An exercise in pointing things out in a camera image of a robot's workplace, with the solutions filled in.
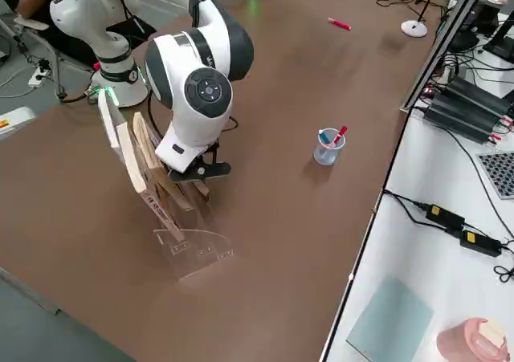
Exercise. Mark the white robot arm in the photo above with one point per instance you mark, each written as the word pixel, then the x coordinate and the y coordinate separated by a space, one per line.
pixel 188 109

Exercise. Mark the cream book with printed spine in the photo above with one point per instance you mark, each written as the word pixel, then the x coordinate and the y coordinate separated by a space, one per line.
pixel 134 165

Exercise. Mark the clear acrylic storage rack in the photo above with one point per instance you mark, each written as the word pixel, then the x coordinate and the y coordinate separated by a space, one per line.
pixel 201 253

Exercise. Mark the plain white cover book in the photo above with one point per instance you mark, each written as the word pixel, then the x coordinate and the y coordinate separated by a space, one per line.
pixel 106 121

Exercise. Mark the clear blue pen cup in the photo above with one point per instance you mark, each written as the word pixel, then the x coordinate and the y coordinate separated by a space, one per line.
pixel 325 157

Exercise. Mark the blue marker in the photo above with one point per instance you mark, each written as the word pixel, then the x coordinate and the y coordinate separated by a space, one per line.
pixel 325 137

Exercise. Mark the red marker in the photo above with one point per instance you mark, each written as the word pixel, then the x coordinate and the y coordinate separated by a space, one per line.
pixel 342 131

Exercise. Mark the white power strip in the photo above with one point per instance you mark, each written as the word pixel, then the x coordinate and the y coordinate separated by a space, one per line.
pixel 38 77

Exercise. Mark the white box with yellow label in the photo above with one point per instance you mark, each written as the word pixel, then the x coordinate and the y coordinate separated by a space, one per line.
pixel 18 117

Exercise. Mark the pink marker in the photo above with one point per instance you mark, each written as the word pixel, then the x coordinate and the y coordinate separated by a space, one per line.
pixel 339 24

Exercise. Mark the grey chair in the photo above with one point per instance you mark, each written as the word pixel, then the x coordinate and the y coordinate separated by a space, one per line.
pixel 30 23

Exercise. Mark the small red-lit circuit board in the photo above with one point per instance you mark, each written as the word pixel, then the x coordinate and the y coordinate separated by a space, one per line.
pixel 428 92

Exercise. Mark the pale blue flat pad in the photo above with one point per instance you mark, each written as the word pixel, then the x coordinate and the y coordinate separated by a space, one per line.
pixel 391 322

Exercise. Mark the black adapter with yellow label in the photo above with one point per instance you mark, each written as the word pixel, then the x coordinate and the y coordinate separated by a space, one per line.
pixel 482 243
pixel 445 216

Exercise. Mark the white desk lamp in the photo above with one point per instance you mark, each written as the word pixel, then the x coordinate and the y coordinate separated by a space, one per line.
pixel 413 29

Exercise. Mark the black finned power supply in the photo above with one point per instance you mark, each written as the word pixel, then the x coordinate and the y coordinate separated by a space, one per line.
pixel 482 93
pixel 462 117

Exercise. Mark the grey perforated tray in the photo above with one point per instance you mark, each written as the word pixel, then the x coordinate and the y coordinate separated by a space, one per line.
pixel 500 173

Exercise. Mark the pink tape dispenser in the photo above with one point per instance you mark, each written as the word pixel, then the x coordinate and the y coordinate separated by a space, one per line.
pixel 466 342

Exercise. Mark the aluminium frame post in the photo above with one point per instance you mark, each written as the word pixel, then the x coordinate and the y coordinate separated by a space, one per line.
pixel 441 45

